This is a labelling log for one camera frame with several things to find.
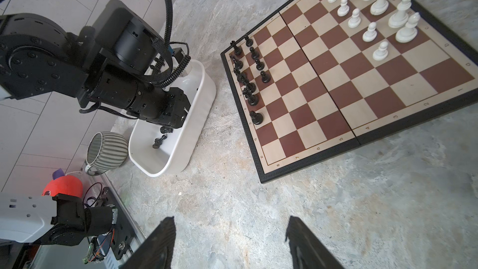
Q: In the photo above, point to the black chess queen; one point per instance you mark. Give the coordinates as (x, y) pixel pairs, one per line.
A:
(256, 118)

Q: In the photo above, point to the striped grey cup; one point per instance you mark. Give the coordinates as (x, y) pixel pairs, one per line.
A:
(106, 151)

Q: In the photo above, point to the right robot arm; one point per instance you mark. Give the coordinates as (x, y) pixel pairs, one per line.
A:
(64, 220)

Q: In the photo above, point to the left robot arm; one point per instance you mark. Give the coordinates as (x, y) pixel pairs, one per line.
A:
(120, 64)

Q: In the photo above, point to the red shark plush toy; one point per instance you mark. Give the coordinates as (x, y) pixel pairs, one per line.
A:
(63, 184)

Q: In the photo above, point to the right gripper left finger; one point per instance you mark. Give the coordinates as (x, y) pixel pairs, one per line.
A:
(156, 252)

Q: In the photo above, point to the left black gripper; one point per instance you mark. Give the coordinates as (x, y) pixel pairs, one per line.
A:
(143, 100)

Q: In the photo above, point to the white plastic tray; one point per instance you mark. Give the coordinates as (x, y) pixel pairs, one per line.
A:
(167, 148)

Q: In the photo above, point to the folding chess board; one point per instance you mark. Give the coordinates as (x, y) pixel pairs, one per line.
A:
(332, 75)

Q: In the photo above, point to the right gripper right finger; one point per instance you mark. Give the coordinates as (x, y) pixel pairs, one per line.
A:
(306, 250)

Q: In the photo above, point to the black chess king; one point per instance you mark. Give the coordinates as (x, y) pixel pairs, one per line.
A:
(252, 99)

